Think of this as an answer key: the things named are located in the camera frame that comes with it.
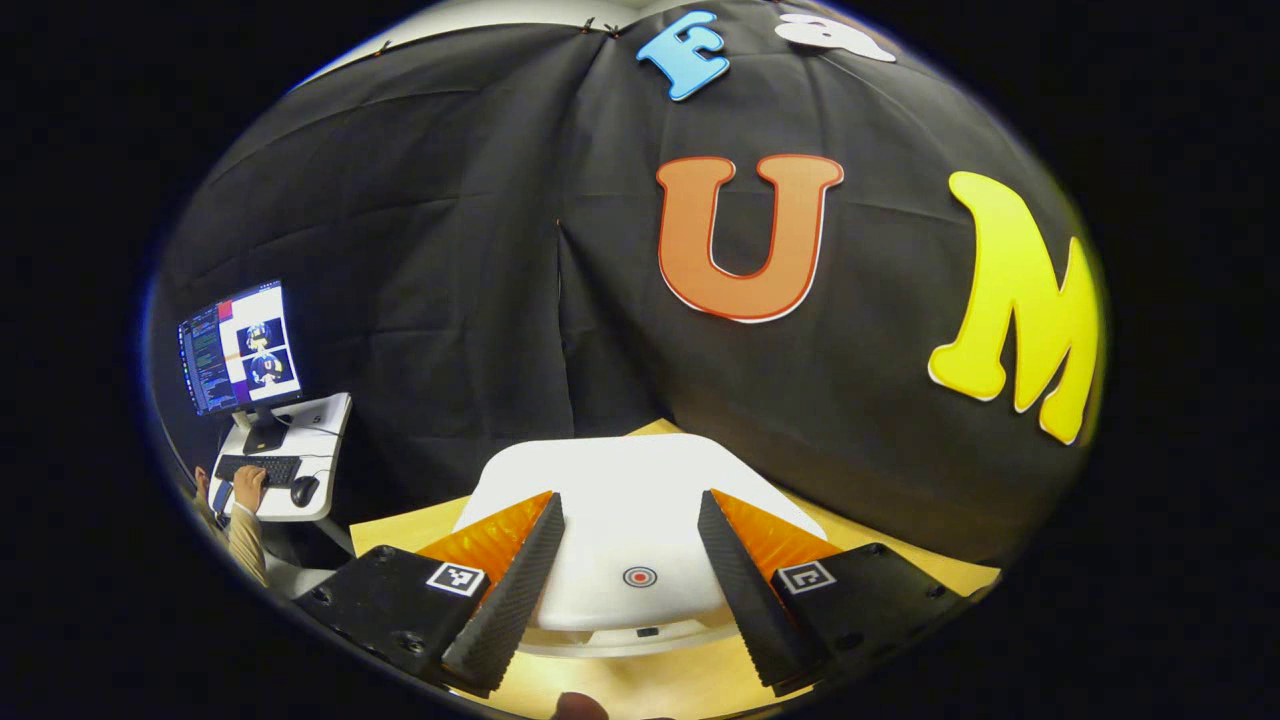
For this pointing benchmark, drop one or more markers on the computer monitor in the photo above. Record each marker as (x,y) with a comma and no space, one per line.
(240,350)

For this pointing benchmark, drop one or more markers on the white desktop garbage bin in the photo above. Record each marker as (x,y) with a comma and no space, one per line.
(630,510)

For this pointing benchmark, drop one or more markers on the black computer mouse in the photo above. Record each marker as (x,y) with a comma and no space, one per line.
(304,490)

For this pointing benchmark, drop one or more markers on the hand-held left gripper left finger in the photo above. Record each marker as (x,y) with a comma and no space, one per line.
(515,600)

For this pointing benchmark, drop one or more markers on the black cloth clip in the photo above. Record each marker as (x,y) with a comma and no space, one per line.
(590,25)

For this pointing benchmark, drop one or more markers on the wooden desktop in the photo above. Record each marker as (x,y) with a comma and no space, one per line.
(620,685)

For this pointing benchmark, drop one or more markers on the black keyboard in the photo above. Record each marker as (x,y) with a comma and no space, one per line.
(260,469)

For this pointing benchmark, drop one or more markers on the white computer table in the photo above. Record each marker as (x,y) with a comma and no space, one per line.
(320,430)

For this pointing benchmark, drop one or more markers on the black backdrop cloth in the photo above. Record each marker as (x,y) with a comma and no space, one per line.
(450,250)

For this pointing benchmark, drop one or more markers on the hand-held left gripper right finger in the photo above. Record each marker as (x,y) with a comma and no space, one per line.
(745,600)

